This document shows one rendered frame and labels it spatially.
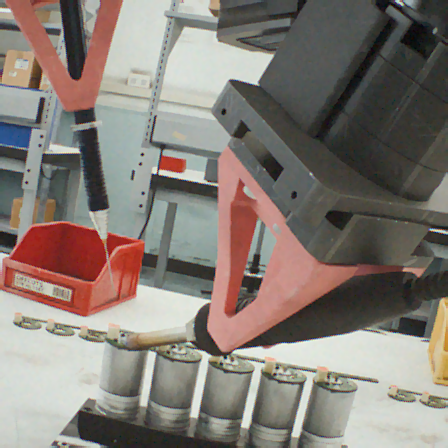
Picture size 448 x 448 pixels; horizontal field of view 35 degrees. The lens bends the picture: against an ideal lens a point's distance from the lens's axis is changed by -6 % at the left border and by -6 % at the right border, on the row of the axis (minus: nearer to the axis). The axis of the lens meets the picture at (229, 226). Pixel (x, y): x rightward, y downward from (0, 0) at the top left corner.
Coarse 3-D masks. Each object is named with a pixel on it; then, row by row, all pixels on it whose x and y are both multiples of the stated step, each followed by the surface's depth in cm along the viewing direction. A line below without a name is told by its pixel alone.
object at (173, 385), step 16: (176, 352) 38; (160, 368) 37; (176, 368) 37; (192, 368) 37; (160, 384) 37; (176, 384) 37; (192, 384) 38; (160, 400) 37; (176, 400) 37; (192, 400) 38; (160, 416) 37; (176, 416) 37
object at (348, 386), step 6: (330, 378) 38; (342, 378) 39; (318, 384) 37; (324, 384) 37; (330, 384) 37; (342, 384) 38; (348, 384) 38; (354, 384) 38; (330, 390) 37; (336, 390) 36; (342, 390) 37; (348, 390) 37; (354, 390) 37
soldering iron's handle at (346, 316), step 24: (336, 288) 26; (360, 288) 25; (384, 288) 25; (408, 288) 24; (432, 288) 24; (312, 312) 27; (336, 312) 26; (360, 312) 25; (384, 312) 25; (408, 312) 25; (264, 336) 29; (288, 336) 28; (312, 336) 27
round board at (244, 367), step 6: (210, 360) 38; (234, 360) 39; (240, 360) 39; (216, 366) 37; (222, 366) 37; (228, 366) 37; (234, 366) 38; (240, 366) 37; (246, 366) 38; (252, 366) 38; (234, 372) 37; (240, 372) 37; (246, 372) 37; (252, 372) 37
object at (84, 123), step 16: (64, 0) 34; (80, 0) 34; (64, 16) 34; (80, 16) 34; (64, 32) 34; (80, 32) 34; (80, 48) 34; (80, 64) 34; (80, 112) 35; (80, 128) 35; (96, 128) 35; (80, 144) 35; (96, 144) 35; (96, 160) 35; (96, 176) 35; (96, 192) 35; (96, 208) 36
